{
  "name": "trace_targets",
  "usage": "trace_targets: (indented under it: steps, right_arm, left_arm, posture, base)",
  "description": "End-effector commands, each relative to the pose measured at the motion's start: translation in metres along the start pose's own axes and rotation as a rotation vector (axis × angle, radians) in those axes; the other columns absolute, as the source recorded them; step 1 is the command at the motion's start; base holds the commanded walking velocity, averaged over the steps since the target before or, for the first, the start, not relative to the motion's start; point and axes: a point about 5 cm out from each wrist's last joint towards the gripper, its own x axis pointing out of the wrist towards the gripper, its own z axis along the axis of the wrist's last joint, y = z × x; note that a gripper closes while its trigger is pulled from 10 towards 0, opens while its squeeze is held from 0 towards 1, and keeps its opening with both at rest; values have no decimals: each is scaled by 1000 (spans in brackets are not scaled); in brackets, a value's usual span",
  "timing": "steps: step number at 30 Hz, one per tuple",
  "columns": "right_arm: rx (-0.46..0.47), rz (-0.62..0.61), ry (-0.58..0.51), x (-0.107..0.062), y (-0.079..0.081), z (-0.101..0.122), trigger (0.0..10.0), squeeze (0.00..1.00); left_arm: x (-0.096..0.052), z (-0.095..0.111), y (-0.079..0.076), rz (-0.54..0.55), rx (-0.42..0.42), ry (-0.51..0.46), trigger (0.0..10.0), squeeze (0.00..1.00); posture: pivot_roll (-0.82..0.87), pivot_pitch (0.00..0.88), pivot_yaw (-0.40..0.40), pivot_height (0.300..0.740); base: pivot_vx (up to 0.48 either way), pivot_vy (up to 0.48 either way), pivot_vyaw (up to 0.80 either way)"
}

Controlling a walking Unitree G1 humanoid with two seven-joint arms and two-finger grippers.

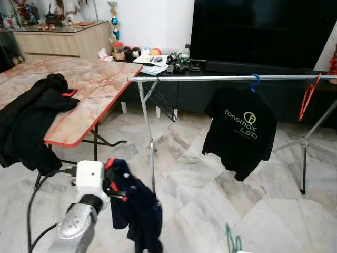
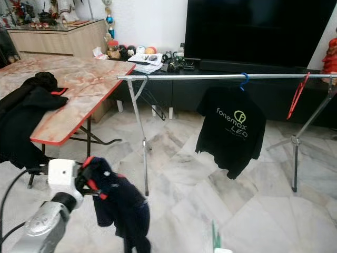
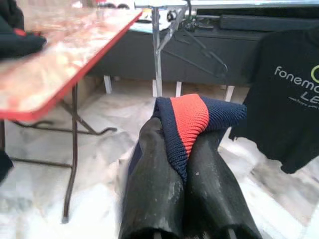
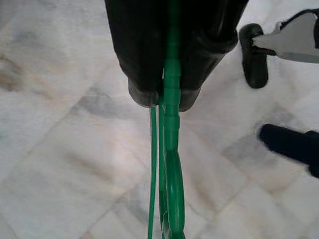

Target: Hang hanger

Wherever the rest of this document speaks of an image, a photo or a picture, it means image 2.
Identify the small green white cup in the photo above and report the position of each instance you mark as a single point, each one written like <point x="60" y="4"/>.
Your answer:
<point x="179" y="55"/>

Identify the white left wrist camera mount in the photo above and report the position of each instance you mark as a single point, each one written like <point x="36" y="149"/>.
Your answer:
<point x="61" y="171"/>

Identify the marble folding table red edge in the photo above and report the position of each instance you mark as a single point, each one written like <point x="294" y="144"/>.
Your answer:
<point x="84" y="84"/>

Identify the black pot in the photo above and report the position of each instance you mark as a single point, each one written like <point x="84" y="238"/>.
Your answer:
<point x="46" y="17"/>

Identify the trophy with blue ball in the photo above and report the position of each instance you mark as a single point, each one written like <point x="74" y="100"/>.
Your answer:
<point x="109" y="20"/>

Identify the stack of white papers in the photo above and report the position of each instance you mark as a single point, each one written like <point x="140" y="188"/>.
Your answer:
<point x="139" y="64"/>

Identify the black plush toys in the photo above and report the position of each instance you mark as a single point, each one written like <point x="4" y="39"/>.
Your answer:
<point x="126" y="52"/>

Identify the small red flat item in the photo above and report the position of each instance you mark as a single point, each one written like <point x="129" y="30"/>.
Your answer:
<point x="59" y="91"/>

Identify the black fonemax t-shirt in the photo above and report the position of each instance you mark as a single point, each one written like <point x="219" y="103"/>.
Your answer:
<point x="229" y="137"/>

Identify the red flower ornament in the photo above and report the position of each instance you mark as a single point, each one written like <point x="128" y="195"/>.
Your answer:
<point x="19" y="13"/>

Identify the silver clothes rack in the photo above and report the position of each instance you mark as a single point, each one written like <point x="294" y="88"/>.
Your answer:
<point x="189" y="77"/>

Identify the black remote control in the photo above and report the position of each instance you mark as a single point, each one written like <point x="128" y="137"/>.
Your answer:
<point x="171" y="66"/>

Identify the green plastic hanger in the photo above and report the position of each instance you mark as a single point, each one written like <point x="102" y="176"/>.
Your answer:
<point x="214" y="237"/>

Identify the black clothes pile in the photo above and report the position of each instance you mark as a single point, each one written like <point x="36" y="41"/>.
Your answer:
<point x="26" y="121"/>

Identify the white figurine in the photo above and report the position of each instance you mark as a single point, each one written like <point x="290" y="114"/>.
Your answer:
<point x="68" y="10"/>

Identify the blue plastic hanger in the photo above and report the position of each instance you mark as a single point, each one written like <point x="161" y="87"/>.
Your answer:
<point x="247" y="79"/>

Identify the black soundbar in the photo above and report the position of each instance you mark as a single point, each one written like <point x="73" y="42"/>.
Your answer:
<point x="242" y="66"/>

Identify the red plastic hanger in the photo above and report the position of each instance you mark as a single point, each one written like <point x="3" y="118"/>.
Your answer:
<point x="290" y="112"/>

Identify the light wooden box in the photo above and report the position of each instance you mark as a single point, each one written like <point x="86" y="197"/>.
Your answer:
<point x="100" y="110"/>

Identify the pink white tissue box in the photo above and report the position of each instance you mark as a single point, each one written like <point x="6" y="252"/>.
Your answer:
<point x="100" y="52"/>

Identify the navy shirt with red stripe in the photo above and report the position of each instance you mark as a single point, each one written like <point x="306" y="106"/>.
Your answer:
<point x="126" y="211"/>

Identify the light wooden sideboard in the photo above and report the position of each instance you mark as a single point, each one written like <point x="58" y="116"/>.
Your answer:
<point x="52" y="43"/>

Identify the black flat television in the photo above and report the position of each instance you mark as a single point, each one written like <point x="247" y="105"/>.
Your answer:
<point x="247" y="31"/>

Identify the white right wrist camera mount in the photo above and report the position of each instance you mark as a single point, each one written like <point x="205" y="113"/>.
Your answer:
<point x="222" y="251"/>

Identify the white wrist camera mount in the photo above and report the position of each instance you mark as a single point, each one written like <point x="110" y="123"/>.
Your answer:
<point x="222" y="251"/>
<point x="61" y="171"/>

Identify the black TV cabinet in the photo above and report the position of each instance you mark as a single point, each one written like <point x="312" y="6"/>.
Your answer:
<point x="181" y="95"/>

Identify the white blue ball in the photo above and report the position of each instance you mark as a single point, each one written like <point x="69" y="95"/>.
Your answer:
<point x="140" y="50"/>

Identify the orange ball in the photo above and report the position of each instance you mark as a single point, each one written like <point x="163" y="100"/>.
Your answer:
<point x="150" y="50"/>

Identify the small black flat box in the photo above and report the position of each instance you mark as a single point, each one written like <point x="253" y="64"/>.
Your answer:
<point x="188" y="66"/>

